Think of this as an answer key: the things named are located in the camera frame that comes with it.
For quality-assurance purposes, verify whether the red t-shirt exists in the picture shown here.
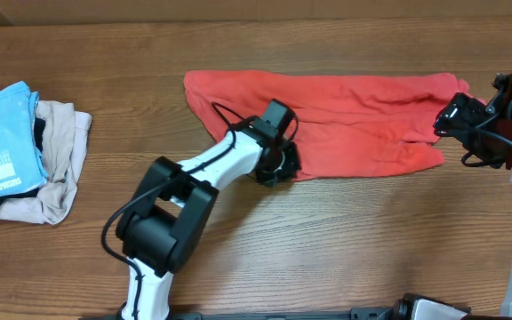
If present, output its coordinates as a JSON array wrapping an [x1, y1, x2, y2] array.
[[183, 70, 469, 181]]

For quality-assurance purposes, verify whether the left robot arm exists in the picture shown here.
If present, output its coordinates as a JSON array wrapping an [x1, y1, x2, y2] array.
[[108, 124, 300, 319]]

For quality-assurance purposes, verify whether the beige folded garment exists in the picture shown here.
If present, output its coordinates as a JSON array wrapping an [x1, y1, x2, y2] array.
[[0, 100, 92, 225]]

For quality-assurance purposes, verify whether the light blue folded t-shirt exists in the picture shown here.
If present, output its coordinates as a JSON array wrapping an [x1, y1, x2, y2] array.
[[0, 82, 48, 196]]

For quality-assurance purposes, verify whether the dark navy folded garment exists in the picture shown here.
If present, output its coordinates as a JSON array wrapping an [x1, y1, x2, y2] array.
[[0, 118, 46, 207]]

